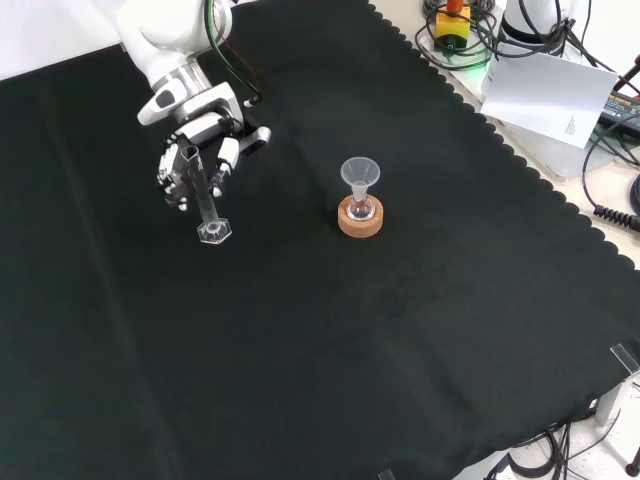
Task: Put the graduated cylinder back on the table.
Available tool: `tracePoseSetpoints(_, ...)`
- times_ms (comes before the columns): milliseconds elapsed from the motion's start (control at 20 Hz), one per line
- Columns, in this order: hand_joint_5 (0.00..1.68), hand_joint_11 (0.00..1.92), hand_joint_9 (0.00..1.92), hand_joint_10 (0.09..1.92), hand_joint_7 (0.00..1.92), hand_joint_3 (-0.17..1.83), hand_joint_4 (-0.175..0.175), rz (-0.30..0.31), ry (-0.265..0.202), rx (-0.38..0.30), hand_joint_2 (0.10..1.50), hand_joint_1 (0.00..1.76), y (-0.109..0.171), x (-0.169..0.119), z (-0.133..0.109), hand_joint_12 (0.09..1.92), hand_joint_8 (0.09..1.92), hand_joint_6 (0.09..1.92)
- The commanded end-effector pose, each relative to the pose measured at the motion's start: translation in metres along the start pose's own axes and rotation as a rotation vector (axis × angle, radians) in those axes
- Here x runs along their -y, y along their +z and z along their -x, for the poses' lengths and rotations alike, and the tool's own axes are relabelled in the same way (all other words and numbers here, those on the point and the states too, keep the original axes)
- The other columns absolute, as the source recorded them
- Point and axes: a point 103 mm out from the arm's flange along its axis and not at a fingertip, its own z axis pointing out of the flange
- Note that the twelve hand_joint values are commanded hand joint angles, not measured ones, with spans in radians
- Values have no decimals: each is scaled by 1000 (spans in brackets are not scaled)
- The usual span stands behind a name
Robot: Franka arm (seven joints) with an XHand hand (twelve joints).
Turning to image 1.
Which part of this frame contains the pale white board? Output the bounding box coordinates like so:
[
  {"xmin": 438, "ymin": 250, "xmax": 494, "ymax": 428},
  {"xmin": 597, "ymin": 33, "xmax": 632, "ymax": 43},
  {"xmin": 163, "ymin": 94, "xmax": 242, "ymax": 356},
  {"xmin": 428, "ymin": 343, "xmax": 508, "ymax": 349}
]
[{"xmin": 479, "ymin": 49, "xmax": 621, "ymax": 150}]

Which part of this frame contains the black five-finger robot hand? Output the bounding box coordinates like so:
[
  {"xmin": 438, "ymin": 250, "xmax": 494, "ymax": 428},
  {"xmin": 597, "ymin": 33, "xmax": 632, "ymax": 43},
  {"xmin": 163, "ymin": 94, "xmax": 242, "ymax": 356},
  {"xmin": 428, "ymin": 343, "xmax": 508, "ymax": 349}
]
[{"xmin": 156, "ymin": 111, "xmax": 247, "ymax": 212}]

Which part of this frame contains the round-bottom glass flask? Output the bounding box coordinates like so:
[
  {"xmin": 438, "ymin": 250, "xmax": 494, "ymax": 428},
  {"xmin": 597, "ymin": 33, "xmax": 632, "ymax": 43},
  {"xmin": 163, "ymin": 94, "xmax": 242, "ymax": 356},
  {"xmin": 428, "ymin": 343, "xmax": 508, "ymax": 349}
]
[{"xmin": 347, "ymin": 182, "xmax": 377, "ymax": 224}]

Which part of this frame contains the clear graduated cylinder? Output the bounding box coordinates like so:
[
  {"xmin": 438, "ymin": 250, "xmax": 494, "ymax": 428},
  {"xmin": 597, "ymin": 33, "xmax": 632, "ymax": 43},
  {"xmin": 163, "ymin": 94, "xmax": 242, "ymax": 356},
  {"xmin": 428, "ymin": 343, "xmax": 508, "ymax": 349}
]
[{"xmin": 180, "ymin": 144, "xmax": 235, "ymax": 246}]

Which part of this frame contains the black power adapter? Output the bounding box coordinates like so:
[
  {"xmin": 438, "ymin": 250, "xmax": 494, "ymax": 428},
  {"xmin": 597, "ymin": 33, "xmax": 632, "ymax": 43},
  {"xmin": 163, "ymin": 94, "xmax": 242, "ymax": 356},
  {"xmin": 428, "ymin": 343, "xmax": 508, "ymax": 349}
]
[{"xmin": 598, "ymin": 91, "xmax": 640, "ymax": 132}]

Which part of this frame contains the clear plastic funnel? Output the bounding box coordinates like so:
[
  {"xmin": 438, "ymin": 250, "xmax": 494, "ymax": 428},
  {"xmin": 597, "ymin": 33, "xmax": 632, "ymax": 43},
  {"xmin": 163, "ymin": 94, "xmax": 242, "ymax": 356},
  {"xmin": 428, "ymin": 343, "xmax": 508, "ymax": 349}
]
[{"xmin": 340, "ymin": 156, "xmax": 383, "ymax": 195}]

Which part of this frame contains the black cable bundle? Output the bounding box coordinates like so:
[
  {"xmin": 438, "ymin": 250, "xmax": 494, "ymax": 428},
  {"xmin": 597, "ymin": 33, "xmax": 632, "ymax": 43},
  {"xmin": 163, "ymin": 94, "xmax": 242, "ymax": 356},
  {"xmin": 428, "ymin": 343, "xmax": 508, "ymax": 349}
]
[{"xmin": 483, "ymin": 418, "xmax": 624, "ymax": 480}]

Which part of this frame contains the yellow stop button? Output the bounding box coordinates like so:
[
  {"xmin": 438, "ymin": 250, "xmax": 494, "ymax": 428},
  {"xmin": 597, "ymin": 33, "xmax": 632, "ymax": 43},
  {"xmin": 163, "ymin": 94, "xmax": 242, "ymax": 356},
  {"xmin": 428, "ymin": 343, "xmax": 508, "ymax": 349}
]
[{"xmin": 432, "ymin": 0, "xmax": 473, "ymax": 52}]

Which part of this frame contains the black looped cable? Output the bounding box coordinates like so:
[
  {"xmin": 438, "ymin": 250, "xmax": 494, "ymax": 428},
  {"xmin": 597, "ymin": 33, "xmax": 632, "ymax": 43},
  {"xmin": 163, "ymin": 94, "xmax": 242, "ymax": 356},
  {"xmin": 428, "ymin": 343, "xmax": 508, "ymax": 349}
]
[{"xmin": 414, "ymin": 0, "xmax": 501, "ymax": 69}]

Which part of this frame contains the black table cloth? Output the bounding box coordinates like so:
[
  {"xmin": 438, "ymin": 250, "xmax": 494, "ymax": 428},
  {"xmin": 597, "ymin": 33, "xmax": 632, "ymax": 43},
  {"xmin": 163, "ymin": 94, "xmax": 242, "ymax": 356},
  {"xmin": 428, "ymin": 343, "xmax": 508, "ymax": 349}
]
[{"xmin": 0, "ymin": 0, "xmax": 640, "ymax": 480}]

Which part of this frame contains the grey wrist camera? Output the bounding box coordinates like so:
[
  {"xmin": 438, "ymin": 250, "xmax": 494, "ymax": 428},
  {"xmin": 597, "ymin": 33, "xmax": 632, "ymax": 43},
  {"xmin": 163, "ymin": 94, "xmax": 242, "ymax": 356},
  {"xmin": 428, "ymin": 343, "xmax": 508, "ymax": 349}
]
[{"xmin": 238, "ymin": 124, "xmax": 273, "ymax": 153}]

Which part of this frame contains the cork ring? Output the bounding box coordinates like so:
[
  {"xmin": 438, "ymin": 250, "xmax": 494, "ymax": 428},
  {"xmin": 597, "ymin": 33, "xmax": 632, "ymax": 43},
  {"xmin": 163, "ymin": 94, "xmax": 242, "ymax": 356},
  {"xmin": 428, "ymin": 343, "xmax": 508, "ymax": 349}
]
[{"xmin": 336, "ymin": 195, "xmax": 386, "ymax": 239}]

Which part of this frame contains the black thin cable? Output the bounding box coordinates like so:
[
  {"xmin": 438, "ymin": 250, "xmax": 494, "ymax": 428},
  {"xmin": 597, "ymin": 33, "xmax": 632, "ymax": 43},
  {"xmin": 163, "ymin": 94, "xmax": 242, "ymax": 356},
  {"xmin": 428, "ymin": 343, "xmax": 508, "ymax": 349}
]
[{"xmin": 579, "ymin": 127, "xmax": 640, "ymax": 211}]

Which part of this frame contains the black coiled cable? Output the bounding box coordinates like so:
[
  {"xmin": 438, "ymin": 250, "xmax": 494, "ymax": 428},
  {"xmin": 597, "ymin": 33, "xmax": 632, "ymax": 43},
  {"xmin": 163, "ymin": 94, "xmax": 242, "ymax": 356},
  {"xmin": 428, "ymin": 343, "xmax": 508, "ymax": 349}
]
[{"xmin": 592, "ymin": 204, "xmax": 640, "ymax": 230}]

